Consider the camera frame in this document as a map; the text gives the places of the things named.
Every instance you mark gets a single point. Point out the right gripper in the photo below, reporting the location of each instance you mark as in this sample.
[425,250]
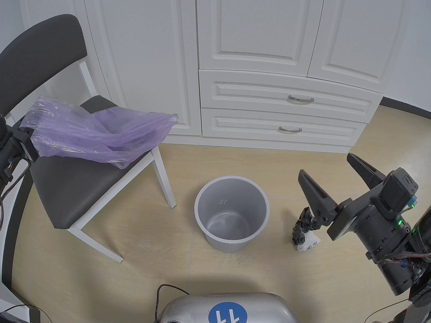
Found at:
[367,224]

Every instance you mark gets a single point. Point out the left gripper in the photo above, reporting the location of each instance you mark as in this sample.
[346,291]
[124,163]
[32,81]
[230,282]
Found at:
[16,146]

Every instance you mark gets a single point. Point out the purple plastic bag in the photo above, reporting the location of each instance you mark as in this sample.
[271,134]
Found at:
[101,136]

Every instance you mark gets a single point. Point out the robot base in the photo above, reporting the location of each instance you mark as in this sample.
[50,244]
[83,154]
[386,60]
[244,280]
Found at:
[262,308]

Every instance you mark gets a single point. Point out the crumpled black plastic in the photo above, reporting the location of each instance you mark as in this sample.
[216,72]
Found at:
[299,230]

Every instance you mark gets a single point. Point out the white trash bin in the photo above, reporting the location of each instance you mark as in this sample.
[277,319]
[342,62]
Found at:
[232,193]

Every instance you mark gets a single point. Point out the clear printed wrapper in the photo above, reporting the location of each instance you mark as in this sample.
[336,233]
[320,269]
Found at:
[308,244]

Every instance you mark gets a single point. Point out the white chair with grey pads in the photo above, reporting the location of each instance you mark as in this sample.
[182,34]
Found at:
[84,187]

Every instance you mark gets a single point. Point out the white wardrobe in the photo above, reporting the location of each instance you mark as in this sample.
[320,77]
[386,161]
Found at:
[262,29]

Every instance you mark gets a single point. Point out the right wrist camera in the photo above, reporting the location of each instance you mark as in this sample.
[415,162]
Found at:
[397,187]

